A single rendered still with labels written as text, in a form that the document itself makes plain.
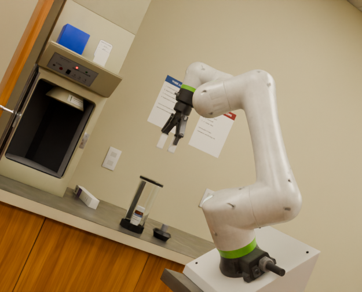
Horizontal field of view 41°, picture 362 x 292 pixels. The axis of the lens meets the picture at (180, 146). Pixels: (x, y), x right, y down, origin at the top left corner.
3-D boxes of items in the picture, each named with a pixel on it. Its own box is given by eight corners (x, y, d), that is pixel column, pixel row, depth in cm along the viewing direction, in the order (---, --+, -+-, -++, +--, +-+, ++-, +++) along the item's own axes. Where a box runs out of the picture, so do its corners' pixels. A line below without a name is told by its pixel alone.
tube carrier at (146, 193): (116, 218, 209) (136, 172, 210) (138, 226, 214) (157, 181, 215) (124, 226, 199) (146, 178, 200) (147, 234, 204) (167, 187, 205)
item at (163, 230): (147, 232, 219) (153, 218, 219) (165, 238, 222) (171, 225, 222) (154, 237, 210) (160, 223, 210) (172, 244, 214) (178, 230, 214)
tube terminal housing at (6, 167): (-14, 160, 219) (57, 6, 223) (54, 186, 232) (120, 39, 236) (-12, 170, 196) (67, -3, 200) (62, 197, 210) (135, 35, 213)
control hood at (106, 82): (36, 64, 199) (47, 42, 199) (108, 98, 212) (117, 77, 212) (40, 63, 188) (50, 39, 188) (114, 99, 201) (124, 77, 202)
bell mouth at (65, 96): (43, 94, 219) (47, 82, 219) (79, 110, 226) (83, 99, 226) (48, 95, 203) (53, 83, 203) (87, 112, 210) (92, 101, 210)
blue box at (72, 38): (54, 45, 200) (63, 25, 200) (76, 56, 204) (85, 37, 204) (58, 43, 190) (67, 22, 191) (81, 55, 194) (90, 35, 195)
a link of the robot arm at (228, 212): (266, 253, 144) (248, 196, 139) (215, 262, 148) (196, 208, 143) (266, 230, 156) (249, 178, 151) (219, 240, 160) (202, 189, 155)
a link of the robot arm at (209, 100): (231, 115, 162) (220, 79, 160) (194, 125, 165) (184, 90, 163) (237, 106, 179) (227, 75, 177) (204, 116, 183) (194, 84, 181)
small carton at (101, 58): (91, 63, 204) (97, 50, 205) (103, 68, 205) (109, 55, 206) (92, 62, 199) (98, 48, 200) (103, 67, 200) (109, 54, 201)
